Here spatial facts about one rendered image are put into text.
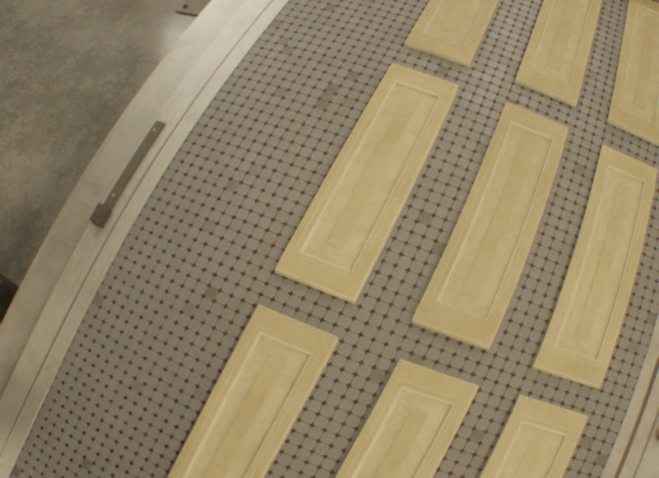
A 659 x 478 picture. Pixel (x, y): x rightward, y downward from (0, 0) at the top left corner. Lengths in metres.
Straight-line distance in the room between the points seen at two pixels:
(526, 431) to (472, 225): 0.53
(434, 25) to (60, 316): 1.31
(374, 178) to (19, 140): 2.11
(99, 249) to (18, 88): 2.01
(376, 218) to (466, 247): 0.22
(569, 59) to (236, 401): 1.31
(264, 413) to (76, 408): 0.49
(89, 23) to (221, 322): 2.46
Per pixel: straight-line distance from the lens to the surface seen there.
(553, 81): 2.25
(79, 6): 4.24
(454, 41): 2.31
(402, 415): 1.76
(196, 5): 3.85
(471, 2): 2.44
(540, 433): 1.77
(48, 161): 3.52
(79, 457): 1.90
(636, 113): 2.26
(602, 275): 1.93
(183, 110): 2.25
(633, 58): 2.42
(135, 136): 2.28
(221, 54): 2.36
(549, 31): 2.40
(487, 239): 1.93
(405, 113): 2.12
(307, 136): 2.12
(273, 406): 1.79
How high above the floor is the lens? 2.57
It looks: 60 degrees down
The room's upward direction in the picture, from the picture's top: 10 degrees counter-clockwise
